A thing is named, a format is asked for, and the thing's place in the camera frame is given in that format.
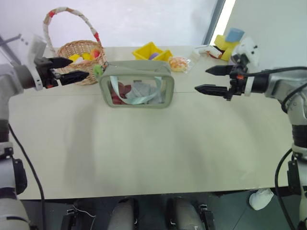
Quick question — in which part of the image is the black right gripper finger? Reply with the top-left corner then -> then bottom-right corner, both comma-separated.
205,65 -> 234,77
194,84 -> 229,99

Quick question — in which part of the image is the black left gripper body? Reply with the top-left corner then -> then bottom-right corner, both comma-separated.
34,57 -> 61,89

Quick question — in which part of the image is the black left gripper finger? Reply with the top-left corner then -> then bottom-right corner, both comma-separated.
59,70 -> 90,86
49,57 -> 73,69

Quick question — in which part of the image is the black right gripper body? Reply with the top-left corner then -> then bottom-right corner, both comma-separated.
225,54 -> 249,102

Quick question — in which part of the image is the clear green toiletry pouch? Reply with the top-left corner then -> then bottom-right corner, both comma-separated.
99,60 -> 176,109

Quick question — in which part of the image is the white handheld device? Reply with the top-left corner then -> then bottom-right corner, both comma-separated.
190,45 -> 224,63

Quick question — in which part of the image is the green plush zipper charm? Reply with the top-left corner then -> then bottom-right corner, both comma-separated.
93,64 -> 106,79

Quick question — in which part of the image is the orange pink toy peach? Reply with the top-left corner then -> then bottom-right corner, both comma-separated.
89,48 -> 102,59

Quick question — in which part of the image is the blue foam block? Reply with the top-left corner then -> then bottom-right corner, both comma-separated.
225,28 -> 245,44

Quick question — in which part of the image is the clear bag of orange snacks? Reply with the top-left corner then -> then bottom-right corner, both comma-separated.
167,55 -> 193,73

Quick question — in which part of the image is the dark red cloth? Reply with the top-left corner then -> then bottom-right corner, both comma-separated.
110,81 -> 133,105

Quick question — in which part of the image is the grey cloth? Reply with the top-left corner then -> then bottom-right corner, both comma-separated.
125,82 -> 166,105

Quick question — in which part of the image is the yellow plastic bin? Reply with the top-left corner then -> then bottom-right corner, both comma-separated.
131,41 -> 174,62

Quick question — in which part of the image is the grey rounded robot leg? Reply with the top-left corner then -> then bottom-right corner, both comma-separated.
166,196 -> 205,230
112,197 -> 140,230

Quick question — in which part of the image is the wicker basket with wrapped handle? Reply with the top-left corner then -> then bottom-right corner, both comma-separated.
43,8 -> 107,86

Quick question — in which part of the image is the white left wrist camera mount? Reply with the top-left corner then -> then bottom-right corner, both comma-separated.
20,34 -> 47,91

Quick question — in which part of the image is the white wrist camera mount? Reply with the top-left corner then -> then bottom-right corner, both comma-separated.
20,34 -> 47,91
234,37 -> 261,97

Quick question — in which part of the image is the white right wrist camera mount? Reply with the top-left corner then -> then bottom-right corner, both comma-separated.
234,37 -> 261,97

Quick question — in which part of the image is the light teal ribbon strap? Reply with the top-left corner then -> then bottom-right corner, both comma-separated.
109,75 -> 163,105

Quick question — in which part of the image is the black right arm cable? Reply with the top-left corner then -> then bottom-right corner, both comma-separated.
244,66 -> 307,230

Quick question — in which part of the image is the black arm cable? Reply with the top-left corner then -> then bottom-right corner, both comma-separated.
8,123 -> 47,230
244,66 -> 307,230

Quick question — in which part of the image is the grey metal frame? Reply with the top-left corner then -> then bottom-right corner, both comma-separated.
0,33 -> 23,67

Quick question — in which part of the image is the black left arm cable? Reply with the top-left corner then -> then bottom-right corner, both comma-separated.
8,123 -> 47,230

